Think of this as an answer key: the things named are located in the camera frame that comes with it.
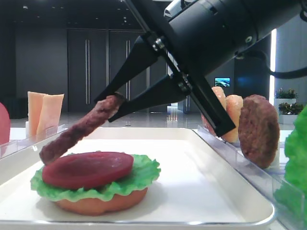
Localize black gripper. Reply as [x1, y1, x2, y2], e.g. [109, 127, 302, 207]
[94, 0, 257, 136]

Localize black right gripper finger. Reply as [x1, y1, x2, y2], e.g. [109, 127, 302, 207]
[108, 74, 189, 122]

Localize brown meat patty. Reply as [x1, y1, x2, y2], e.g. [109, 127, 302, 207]
[39, 93, 126, 165]
[238, 94, 280, 169]

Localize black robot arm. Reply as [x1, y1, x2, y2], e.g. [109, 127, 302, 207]
[97, 0, 302, 136]

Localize green lettuce on burger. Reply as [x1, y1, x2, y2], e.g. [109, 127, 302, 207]
[30, 154, 161, 202]

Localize orange cheese slice inner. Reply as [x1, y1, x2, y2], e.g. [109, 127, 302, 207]
[36, 94, 64, 134]

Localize orange cheese slice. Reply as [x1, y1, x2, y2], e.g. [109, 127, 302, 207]
[36, 94, 64, 134]
[27, 91, 47, 136]

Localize orange cheese slice outer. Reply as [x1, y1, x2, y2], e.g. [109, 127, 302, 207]
[27, 91, 47, 136]

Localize red tomato slice on burger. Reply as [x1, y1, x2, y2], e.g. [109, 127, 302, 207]
[42, 151, 134, 190]

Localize red tomato slice in holder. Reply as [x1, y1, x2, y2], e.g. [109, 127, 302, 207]
[0, 103, 11, 145]

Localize green lettuce leaf in holder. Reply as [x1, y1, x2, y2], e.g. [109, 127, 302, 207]
[274, 110, 307, 216]

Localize outer burger bun half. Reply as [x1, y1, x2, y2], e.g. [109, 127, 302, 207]
[201, 86, 227, 137]

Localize burger bun half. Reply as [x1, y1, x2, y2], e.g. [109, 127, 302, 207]
[222, 94, 243, 143]
[201, 86, 227, 137]

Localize inner burger bun half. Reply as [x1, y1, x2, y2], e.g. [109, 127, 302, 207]
[222, 94, 243, 143]

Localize white metal tray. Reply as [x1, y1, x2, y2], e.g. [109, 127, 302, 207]
[0, 127, 276, 230]

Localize potted plants in white planters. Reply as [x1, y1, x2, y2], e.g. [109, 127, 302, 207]
[274, 88, 304, 125]

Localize bottom bun on tray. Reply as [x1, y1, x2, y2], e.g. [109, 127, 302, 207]
[55, 188, 148, 216]

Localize small wall screen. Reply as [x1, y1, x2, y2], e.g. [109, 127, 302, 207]
[214, 78, 230, 88]

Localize clear bun holder rail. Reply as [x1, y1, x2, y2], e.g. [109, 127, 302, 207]
[197, 125, 226, 143]

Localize clear patty holder rail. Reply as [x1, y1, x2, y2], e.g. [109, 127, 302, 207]
[223, 141, 284, 176]

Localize clear cheese holder rail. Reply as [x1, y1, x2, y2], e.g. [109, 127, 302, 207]
[17, 121, 67, 148]

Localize clear lettuce holder rail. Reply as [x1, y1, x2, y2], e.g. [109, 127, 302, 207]
[273, 173, 307, 230]

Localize clear tomato holder rail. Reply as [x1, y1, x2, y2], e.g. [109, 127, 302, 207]
[0, 140, 18, 159]

